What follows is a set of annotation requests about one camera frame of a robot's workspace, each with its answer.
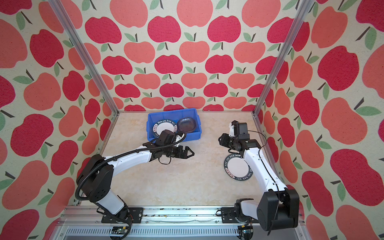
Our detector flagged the left aluminium frame post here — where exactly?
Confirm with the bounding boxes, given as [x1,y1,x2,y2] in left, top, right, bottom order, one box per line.
[49,1,120,117]

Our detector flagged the aluminium frame post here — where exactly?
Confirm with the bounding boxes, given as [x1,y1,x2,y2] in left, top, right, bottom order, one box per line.
[49,1,120,117]
[252,0,315,119]

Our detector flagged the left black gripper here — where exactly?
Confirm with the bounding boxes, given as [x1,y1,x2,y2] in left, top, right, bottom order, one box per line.
[162,145,195,160]

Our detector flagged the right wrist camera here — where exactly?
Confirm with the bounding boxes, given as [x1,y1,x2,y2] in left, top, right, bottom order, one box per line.
[229,121,238,137]

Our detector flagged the green rim plate front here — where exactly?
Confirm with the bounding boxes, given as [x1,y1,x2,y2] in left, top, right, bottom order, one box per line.
[152,119,177,137]

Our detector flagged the blue plastic bin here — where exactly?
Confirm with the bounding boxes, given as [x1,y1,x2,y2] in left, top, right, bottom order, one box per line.
[147,109,202,142]

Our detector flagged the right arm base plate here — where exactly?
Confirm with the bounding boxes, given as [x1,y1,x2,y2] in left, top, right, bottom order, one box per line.
[215,207,259,224]

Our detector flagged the aluminium front rail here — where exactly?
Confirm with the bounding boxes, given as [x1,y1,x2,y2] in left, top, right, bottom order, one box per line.
[49,206,310,240]

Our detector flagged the green rim plate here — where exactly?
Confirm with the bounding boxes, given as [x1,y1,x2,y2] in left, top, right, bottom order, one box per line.
[224,154,253,182]
[152,119,177,137]

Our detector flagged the clear glass plate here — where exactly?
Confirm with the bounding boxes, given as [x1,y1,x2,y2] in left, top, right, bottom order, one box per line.
[177,118,197,133]

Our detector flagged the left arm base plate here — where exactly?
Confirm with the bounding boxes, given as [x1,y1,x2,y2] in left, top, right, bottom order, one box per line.
[101,207,144,224]

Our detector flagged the right aluminium frame post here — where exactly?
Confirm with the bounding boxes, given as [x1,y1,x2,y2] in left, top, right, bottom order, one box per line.
[252,0,315,119]

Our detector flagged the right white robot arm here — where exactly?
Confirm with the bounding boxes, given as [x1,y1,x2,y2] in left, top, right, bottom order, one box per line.
[219,121,300,232]

